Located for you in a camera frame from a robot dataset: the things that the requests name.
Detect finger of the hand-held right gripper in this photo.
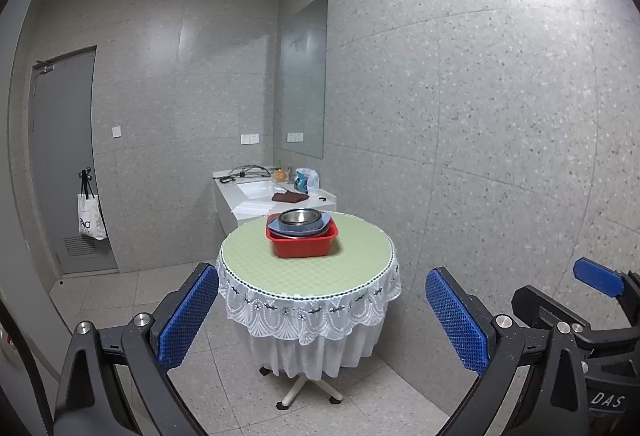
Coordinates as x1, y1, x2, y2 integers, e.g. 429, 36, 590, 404
572, 257, 640, 317
511, 284, 640, 351

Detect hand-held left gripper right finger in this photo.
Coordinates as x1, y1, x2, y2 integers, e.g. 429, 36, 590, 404
425, 266, 591, 436

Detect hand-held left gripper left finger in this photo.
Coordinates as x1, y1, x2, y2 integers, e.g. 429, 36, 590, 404
52, 262, 221, 436

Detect red plastic basin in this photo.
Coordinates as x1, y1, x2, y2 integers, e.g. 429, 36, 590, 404
265, 212, 340, 259

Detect blue square plate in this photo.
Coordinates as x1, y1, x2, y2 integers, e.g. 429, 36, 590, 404
268, 212, 332, 238

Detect large steel bowl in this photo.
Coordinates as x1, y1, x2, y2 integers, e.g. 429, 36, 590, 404
278, 208, 326, 231

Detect white sink counter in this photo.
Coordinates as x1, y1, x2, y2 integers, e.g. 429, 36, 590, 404
212, 168, 338, 247

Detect door vent grille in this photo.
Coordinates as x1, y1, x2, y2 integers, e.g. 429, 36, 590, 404
64, 236, 103, 259

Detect round table with lace cloth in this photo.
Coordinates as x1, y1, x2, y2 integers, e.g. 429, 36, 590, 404
216, 212, 402, 379

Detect white tote bag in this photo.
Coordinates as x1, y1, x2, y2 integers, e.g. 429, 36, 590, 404
77, 170, 107, 242

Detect white metal table base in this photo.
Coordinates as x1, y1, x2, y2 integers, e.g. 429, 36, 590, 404
260, 365, 345, 412

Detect blue white plastic bag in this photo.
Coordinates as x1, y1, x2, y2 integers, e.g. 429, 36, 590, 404
294, 167, 320, 196

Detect grey door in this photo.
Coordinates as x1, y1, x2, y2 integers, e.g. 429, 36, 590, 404
28, 46, 118, 274

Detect black cable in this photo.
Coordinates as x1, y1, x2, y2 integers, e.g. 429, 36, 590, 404
219, 164, 273, 182

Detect wall mirror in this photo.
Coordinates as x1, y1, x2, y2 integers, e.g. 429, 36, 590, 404
278, 0, 329, 159

